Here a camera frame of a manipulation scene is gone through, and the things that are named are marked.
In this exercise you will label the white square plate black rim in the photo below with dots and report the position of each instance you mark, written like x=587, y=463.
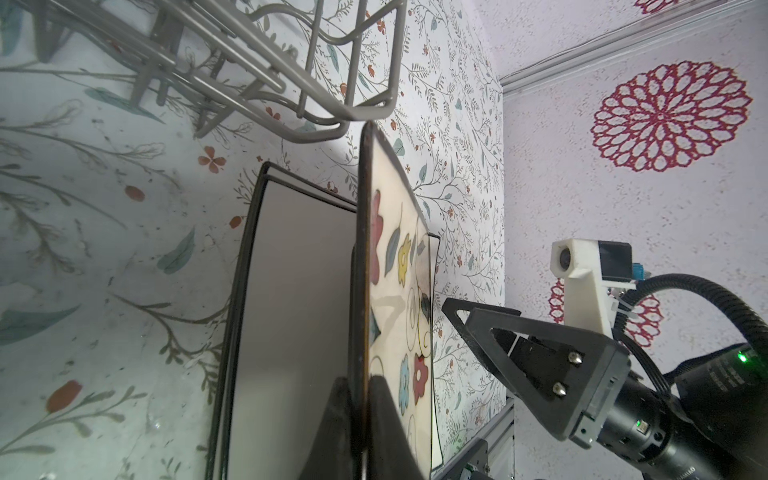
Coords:
x=286, y=337

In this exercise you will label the grey wire dish rack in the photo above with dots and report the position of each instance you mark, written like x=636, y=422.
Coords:
x=277, y=65

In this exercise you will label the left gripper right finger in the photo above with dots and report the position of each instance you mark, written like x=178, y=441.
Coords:
x=389, y=454

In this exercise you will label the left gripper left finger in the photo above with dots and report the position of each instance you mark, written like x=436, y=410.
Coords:
x=332, y=455

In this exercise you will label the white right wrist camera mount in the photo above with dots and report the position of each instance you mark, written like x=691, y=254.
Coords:
x=591, y=272

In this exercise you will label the floral patterned rectangular plate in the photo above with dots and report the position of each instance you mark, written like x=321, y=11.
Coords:
x=391, y=300

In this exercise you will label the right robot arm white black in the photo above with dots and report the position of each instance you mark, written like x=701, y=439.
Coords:
x=714, y=427

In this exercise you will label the aluminium mounting rail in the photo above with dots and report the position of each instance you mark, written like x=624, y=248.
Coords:
x=489, y=455

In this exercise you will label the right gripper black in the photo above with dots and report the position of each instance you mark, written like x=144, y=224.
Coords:
x=568, y=380

